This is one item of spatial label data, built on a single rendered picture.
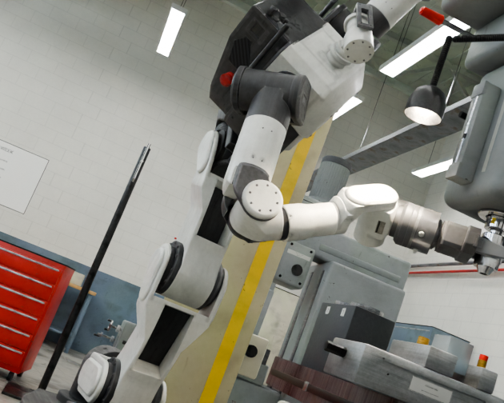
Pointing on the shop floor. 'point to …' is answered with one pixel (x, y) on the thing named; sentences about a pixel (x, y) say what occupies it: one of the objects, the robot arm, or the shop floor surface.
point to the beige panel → (241, 293)
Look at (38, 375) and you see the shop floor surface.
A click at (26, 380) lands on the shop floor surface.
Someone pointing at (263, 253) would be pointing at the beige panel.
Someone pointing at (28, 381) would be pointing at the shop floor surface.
